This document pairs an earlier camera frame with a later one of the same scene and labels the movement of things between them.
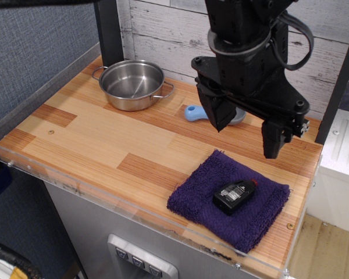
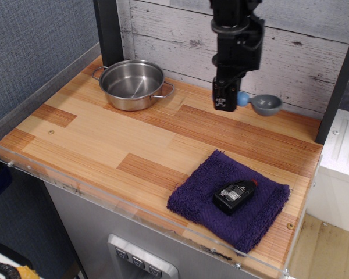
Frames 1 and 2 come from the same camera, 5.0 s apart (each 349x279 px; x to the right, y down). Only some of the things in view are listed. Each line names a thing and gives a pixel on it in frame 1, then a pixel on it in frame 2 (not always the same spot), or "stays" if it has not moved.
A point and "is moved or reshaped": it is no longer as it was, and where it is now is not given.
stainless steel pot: x=132 y=85 stays
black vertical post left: x=109 y=31 stays
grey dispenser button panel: x=128 y=260 stays
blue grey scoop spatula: x=193 y=112 is moved or reshaped
